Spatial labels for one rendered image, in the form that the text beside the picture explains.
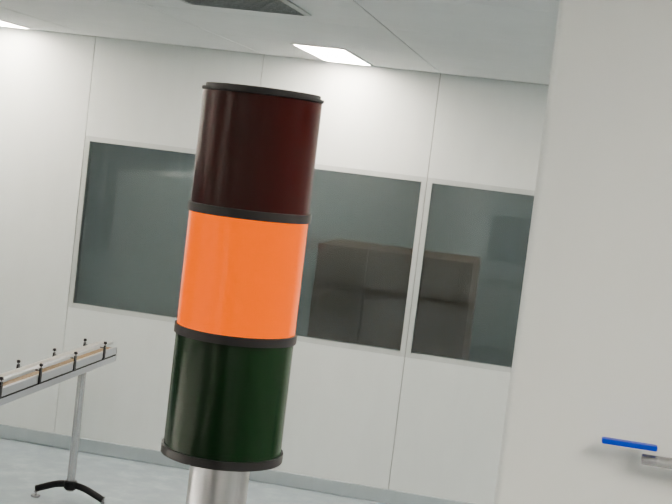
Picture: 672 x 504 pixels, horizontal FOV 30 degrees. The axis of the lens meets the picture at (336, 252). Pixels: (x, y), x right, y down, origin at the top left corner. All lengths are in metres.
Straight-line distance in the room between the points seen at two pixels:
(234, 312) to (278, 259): 0.03
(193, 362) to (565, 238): 1.43
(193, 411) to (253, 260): 0.07
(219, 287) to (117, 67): 8.55
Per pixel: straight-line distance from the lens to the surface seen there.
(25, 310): 9.31
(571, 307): 1.91
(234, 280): 0.49
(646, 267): 1.91
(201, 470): 0.52
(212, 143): 0.50
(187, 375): 0.51
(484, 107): 8.46
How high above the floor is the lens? 2.33
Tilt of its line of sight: 4 degrees down
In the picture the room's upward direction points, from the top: 7 degrees clockwise
